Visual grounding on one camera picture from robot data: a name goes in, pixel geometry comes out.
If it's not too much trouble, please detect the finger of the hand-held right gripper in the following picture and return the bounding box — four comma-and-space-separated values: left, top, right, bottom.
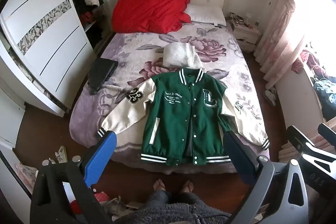
286, 125, 316, 159
317, 123, 336, 147

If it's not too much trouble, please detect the white sock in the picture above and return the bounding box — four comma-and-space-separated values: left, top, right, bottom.
265, 88, 277, 106

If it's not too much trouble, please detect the white pillow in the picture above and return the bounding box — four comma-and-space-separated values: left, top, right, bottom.
184, 4, 227, 26

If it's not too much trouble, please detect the pink curtain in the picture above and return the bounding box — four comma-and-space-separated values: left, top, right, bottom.
259, 0, 315, 83

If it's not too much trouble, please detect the dark folded clothing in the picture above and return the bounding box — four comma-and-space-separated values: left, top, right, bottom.
88, 58, 119, 95

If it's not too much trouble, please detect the floral bed blanket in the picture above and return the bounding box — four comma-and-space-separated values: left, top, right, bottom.
70, 22, 265, 174

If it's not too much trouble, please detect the red bag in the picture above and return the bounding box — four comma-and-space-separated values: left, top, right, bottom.
71, 193, 108, 214

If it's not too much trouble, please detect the red quilt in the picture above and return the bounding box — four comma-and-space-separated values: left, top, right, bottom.
112, 0, 192, 34

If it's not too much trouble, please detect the person's left foot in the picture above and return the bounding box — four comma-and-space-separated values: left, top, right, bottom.
153, 179, 166, 191

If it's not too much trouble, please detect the nightstand clutter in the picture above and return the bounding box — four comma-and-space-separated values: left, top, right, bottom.
228, 12, 260, 29

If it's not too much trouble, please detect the red folded clothing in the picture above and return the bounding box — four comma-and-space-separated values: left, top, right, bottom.
81, 13, 95, 24

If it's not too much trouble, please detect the pink floor mat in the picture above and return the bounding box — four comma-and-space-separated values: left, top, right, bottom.
278, 135, 336, 161

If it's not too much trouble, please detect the green varsity jacket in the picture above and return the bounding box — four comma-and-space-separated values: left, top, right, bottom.
98, 68, 270, 166

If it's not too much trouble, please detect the white wardrobe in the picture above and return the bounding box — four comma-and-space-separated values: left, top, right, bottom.
0, 0, 116, 117

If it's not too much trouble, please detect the person's right foot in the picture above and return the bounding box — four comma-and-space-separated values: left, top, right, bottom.
181, 179, 195, 193

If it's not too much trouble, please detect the white shoe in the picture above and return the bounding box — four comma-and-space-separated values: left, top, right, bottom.
55, 146, 68, 164

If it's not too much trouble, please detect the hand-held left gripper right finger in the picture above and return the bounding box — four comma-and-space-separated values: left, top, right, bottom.
223, 131, 309, 224

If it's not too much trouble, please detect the white folded sweater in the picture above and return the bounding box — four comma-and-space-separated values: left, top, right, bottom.
162, 42, 203, 69

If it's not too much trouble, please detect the person's foot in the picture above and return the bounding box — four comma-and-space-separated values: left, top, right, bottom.
153, 179, 166, 191
181, 179, 195, 193

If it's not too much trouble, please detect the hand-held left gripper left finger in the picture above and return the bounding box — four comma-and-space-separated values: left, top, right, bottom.
30, 131, 117, 224

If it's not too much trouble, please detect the grey sneaker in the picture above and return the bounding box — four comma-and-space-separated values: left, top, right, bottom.
104, 196, 126, 216

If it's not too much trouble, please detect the white nightstand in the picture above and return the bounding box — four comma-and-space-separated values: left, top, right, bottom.
232, 22, 261, 52

